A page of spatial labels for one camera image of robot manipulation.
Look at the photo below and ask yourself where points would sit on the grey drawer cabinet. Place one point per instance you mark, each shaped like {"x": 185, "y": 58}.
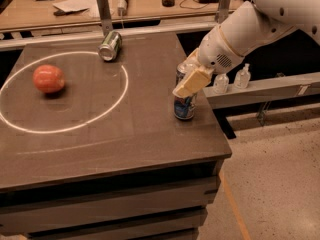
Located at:
{"x": 162, "y": 204}

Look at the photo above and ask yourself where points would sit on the clear bottle left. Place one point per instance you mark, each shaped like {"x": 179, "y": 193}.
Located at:
{"x": 221, "y": 82}

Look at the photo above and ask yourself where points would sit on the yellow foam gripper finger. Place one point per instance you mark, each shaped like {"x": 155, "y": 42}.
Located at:
{"x": 193, "y": 58}
{"x": 190, "y": 79}

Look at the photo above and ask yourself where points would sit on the clear bottle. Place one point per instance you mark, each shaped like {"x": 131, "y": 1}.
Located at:
{"x": 242, "y": 77}
{"x": 221, "y": 82}

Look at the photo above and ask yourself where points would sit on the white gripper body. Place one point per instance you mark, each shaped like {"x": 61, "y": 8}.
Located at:
{"x": 216, "y": 51}

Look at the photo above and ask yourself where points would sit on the white paper sheet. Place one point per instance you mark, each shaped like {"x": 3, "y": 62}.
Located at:
{"x": 72, "y": 6}

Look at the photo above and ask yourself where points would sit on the white tube on desk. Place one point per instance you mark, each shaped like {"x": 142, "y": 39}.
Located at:
{"x": 122, "y": 7}

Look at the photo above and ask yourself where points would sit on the clear bottle right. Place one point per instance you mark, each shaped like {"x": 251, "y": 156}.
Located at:
{"x": 242, "y": 77}

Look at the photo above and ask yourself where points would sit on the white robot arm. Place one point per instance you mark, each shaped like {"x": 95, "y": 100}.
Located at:
{"x": 254, "y": 24}

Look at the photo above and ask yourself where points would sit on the red apple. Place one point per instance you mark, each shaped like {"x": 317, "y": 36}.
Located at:
{"x": 48, "y": 78}

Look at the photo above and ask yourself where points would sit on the green can lying sideways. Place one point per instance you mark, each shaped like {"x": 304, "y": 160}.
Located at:
{"x": 110, "y": 46}

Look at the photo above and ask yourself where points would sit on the grey metal rail shelf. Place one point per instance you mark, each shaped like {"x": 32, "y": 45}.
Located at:
{"x": 265, "y": 90}

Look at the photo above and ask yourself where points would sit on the metal bracket post left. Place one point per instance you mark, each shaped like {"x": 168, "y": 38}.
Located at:
{"x": 105, "y": 16}

